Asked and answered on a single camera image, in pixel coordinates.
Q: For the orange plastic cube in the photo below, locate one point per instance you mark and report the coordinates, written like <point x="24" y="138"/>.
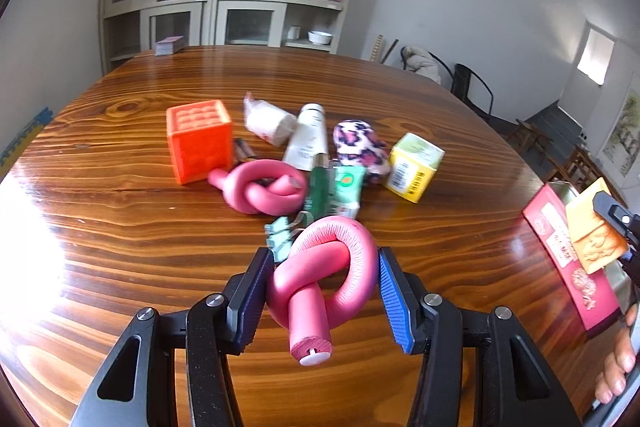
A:
<point x="200" y="152"/>

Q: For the bright window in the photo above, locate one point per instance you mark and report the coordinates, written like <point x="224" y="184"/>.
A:
<point x="596" y="56"/>

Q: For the white cosmetic tube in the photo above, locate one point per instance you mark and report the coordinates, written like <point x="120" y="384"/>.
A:
<point x="307" y="137"/>

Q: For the black gold battery pack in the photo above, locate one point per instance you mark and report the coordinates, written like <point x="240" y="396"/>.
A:
<point x="243" y="150"/>

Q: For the person's right hand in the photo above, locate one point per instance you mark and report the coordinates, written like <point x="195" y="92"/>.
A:
<point x="617" y="367"/>

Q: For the pink card box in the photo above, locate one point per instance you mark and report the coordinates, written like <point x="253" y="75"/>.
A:
<point x="169" y="46"/>

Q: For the pink knotted foam roller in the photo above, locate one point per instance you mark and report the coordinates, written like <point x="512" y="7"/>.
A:
<point x="320" y="237"/>
<point x="250" y="199"/>

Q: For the orange ridged block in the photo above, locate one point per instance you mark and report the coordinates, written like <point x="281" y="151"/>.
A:
<point x="590" y="232"/>

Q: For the wooden stool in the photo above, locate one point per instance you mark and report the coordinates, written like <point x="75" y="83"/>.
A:
<point x="527" y="132"/>

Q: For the beige padded jacket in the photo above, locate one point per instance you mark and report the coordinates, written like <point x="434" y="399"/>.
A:
<point x="420" y="64"/>

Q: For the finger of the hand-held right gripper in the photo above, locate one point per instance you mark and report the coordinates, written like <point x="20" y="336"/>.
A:
<point x="607" y="207"/>

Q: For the mint green sachet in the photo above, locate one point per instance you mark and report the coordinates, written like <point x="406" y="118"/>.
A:
<point x="347" y="189"/>

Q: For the small wooden table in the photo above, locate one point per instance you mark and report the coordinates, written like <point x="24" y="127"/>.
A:
<point x="585" y="164"/>

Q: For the white cup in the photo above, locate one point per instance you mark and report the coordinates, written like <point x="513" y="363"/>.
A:
<point x="294" y="33"/>

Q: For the yellow green carton box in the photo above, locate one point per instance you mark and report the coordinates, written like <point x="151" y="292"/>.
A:
<point x="410" y="172"/>

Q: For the pink tin container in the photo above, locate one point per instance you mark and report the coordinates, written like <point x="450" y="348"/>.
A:
<point x="550" y="227"/>

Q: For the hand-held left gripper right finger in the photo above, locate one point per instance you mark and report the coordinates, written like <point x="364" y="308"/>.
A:
<point x="395" y="302"/>

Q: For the dark green packet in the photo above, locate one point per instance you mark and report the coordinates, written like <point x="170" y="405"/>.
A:
<point x="317" y="189"/>

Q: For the grey stairs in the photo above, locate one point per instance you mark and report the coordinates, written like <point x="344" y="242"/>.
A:
<point x="555" y="122"/>

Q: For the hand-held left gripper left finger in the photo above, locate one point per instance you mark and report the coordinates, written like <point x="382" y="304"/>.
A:
<point x="250" y="302"/>

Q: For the white bowl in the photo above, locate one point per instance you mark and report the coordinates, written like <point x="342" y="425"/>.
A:
<point x="320" y="38"/>

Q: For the hanging scroll painting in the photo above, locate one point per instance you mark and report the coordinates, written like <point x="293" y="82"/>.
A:
<point x="622" y="137"/>

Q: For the white gauze roll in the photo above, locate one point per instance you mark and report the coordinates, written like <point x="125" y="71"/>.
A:
<point x="267" y="119"/>

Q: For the dark leaning stick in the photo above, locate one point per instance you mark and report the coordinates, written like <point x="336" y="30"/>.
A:
<point x="390" y="52"/>

